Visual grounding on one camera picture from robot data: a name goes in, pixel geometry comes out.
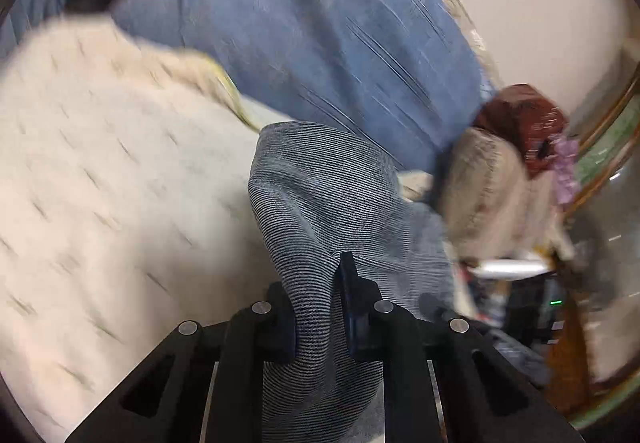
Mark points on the blue plaid duvet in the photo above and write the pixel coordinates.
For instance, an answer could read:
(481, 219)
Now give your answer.
(300, 33)

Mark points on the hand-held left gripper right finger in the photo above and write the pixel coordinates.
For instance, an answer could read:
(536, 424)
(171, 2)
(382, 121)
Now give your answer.
(352, 313)

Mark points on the purple cloth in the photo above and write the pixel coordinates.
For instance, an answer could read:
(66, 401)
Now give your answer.
(565, 173)

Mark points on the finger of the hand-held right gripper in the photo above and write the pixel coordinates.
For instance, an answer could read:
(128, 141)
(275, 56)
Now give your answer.
(432, 305)

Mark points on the striped floral pillow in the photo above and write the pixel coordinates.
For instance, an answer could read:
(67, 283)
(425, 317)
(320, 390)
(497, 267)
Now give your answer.
(485, 193)

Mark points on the silver metal tube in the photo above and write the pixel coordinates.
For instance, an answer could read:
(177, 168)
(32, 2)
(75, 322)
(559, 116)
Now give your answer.
(510, 268)

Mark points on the dark red shiny bag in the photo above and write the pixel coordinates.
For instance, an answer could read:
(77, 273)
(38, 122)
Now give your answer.
(520, 118)

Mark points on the green wooden frame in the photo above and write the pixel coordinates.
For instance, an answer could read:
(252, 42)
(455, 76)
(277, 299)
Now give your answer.
(600, 163)

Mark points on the cream leaf-print blanket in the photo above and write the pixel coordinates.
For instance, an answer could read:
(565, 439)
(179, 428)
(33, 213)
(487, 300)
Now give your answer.
(125, 203)

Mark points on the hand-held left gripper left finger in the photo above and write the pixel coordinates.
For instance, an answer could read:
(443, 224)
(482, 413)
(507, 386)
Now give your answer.
(280, 323)

